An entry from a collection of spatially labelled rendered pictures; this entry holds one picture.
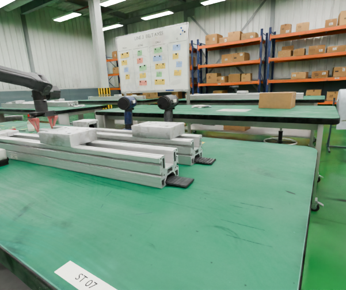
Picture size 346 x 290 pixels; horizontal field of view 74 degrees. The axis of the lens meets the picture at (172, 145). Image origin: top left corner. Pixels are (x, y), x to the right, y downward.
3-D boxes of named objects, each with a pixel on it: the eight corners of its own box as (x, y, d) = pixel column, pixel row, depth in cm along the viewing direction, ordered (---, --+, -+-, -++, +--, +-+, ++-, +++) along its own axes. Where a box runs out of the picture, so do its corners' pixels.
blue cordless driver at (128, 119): (119, 144, 109) (114, 97, 103) (131, 135, 128) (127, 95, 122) (135, 144, 108) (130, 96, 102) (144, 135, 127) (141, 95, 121)
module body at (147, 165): (-1, 156, 97) (-7, 137, 95) (23, 150, 105) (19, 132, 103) (161, 189, 59) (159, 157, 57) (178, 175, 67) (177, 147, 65)
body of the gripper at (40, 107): (56, 113, 118) (53, 99, 116) (36, 116, 109) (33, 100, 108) (48, 113, 121) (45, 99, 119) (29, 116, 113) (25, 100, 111)
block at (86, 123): (71, 139, 125) (68, 122, 122) (87, 134, 135) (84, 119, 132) (85, 140, 121) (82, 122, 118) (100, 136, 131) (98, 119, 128)
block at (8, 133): (-19, 156, 99) (-24, 134, 96) (12, 148, 109) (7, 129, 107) (-8, 158, 95) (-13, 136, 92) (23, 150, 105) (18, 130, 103)
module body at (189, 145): (42, 145, 113) (38, 129, 111) (60, 141, 121) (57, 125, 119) (191, 166, 75) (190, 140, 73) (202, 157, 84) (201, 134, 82)
